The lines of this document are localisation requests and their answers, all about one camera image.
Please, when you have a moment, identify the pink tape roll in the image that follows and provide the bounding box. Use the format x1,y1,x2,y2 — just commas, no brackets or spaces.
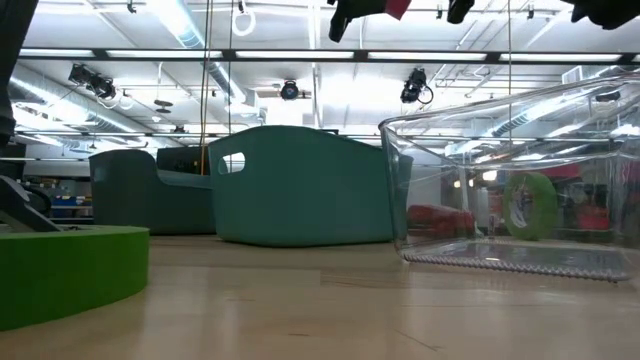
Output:
384,0,414,22

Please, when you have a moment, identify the red stapler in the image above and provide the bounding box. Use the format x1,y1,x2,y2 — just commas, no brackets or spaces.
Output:
405,203,477,240

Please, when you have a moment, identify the green tape roll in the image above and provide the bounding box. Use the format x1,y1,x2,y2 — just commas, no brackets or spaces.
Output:
0,224,151,332
501,171,560,242

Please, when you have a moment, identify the black staple remover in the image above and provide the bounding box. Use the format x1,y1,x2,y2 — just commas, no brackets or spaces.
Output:
0,173,62,234

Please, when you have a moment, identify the teal plastic bin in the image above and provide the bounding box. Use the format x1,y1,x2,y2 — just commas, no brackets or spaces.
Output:
207,124,414,248

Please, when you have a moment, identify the black monitor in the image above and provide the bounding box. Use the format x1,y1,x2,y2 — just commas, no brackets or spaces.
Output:
155,145,212,177

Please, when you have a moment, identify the clear plastic tray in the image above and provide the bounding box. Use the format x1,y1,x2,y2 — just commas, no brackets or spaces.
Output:
378,69,640,284

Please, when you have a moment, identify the slate blue plastic bin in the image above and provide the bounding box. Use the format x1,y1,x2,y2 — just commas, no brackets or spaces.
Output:
87,148,217,237

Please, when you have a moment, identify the black aluminium frame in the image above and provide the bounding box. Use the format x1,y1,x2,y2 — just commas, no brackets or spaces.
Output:
17,47,640,65

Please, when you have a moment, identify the black camera with cable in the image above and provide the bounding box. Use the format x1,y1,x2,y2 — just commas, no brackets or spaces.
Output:
398,67,435,106

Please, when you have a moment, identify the black round camera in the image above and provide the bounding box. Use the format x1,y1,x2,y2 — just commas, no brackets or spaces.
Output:
278,78,301,102

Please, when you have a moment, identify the white hanging ring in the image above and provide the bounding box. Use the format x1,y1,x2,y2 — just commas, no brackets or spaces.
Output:
230,8,258,38

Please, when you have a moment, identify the silver ceiling duct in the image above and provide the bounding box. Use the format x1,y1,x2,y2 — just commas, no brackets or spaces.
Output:
144,0,261,109
9,64,156,149

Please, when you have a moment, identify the yellow hanging cable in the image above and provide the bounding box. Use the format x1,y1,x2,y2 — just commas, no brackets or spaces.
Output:
198,0,215,177

